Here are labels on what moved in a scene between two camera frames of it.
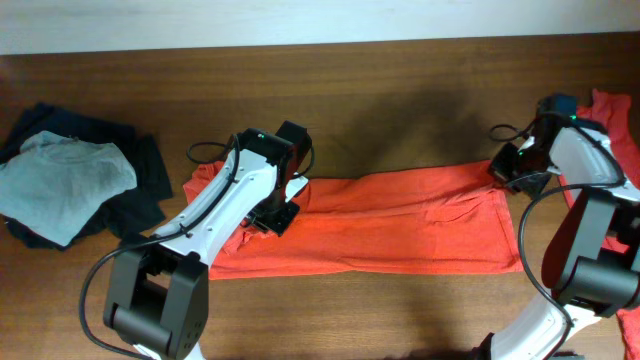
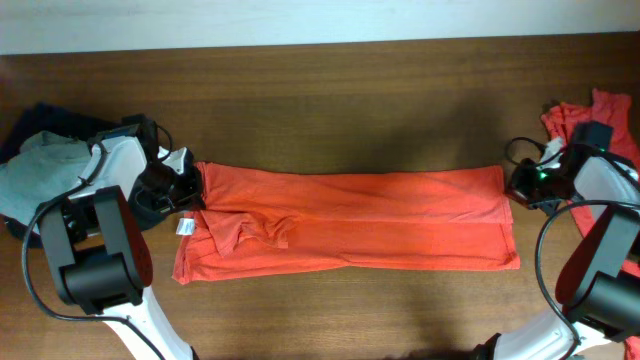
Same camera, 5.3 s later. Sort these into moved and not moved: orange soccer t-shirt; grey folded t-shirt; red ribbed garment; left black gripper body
Moved: left black gripper body
Not moved: grey folded t-shirt; red ribbed garment; orange soccer t-shirt
